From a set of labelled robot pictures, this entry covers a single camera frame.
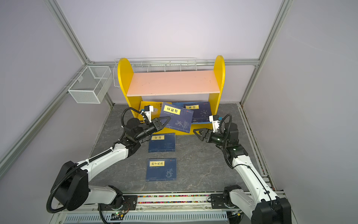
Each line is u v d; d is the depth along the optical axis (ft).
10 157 1.67
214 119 2.27
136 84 2.51
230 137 1.91
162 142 3.15
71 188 1.36
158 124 2.27
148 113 2.29
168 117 2.42
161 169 2.82
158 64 3.08
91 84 3.25
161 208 2.40
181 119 2.48
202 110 3.07
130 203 2.41
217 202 2.43
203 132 2.17
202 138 2.18
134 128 1.94
